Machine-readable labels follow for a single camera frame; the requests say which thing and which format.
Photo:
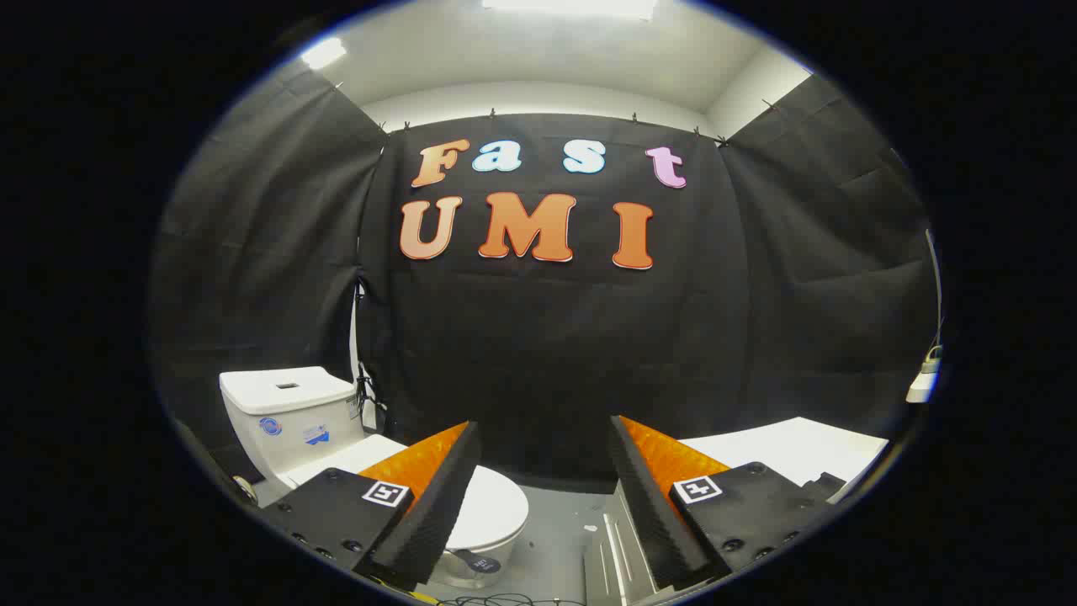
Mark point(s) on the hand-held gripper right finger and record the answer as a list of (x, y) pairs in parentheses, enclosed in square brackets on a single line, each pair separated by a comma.
[(648, 513)]

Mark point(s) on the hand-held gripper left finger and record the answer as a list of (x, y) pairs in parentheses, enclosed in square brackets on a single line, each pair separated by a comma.
[(437, 505)]

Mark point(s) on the white toilet with tank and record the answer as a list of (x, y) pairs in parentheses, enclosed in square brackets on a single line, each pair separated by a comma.
[(286, 421)]

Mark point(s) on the white panelled cabinet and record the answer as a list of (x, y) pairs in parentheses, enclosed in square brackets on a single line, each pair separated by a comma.
[(799, 446)]

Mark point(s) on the black backdrop cloth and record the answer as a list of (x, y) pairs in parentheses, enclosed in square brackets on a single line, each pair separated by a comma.
[(547, 353)]

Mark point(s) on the white stand pole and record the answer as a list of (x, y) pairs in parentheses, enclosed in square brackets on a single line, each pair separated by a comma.
[(354, 337)]

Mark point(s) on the white power adapter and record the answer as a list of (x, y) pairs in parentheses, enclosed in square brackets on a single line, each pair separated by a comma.
[(923, 387)]

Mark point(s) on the small ceiling light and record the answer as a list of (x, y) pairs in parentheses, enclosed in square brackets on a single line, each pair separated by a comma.
[(324, 53)]

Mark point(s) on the long ceiling light panel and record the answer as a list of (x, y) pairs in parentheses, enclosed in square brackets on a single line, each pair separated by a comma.
[(572, 7)]

